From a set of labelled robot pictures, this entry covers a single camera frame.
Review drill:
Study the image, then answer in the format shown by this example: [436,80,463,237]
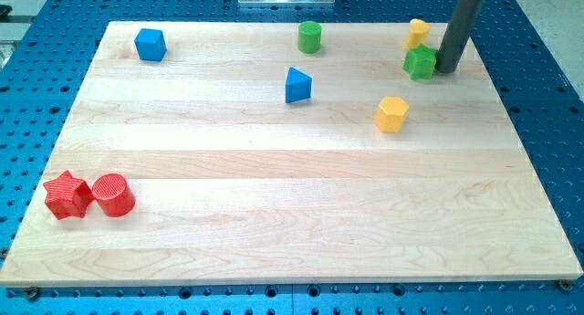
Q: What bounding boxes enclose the wooden board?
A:
[1,21,582,288]

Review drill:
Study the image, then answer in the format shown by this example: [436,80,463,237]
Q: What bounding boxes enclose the yellow heart block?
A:
[405,18,431,49]

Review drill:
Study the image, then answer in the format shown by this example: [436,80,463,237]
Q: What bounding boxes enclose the blue triangle block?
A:
[285,68,312,103]

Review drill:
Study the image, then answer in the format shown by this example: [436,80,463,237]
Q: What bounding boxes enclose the green cylinder block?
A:
[297,21,322,54]

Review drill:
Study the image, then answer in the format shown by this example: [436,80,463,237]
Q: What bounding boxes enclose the blue cube block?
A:
[134,28,167,62]

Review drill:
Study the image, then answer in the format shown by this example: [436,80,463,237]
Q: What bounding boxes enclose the blue perforated metal table plate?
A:
[1,0,583,314]

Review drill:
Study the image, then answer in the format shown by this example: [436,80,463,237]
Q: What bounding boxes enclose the green star block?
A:
[402,44,438,80]

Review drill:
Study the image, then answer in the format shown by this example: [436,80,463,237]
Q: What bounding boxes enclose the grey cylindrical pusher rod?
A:
[435,0,485,74]

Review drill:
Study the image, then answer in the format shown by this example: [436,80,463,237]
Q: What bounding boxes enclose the red star block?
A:
[43,171,93,220]

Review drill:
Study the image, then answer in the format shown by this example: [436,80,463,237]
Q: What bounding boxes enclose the red cylinder block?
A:
[92,173,136,217]

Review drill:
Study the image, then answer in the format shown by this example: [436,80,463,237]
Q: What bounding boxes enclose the yellow hexagon block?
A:
[374,96,409,133]

